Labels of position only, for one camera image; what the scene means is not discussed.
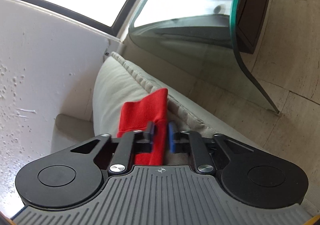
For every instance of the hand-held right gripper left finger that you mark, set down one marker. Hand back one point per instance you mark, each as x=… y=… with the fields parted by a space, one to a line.
x=150 y=135

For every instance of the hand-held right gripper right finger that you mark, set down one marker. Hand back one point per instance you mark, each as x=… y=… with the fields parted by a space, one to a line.
x=172 y=137

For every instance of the red t-shirt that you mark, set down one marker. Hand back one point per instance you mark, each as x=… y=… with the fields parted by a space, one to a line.
x=142 y=112

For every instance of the large light grey cushion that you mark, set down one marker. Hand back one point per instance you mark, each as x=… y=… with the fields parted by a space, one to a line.
x=112 y=85

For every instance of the curved glass table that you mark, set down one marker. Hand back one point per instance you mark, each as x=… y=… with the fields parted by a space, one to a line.
x=200 y=27

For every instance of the dark wooden cabinet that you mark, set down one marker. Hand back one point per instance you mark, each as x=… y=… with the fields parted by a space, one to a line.
x=252 y=15

